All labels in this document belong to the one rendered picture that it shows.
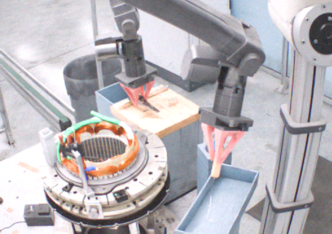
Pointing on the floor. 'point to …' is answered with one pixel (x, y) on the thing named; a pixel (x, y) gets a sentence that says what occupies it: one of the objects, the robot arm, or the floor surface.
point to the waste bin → (84, 105)
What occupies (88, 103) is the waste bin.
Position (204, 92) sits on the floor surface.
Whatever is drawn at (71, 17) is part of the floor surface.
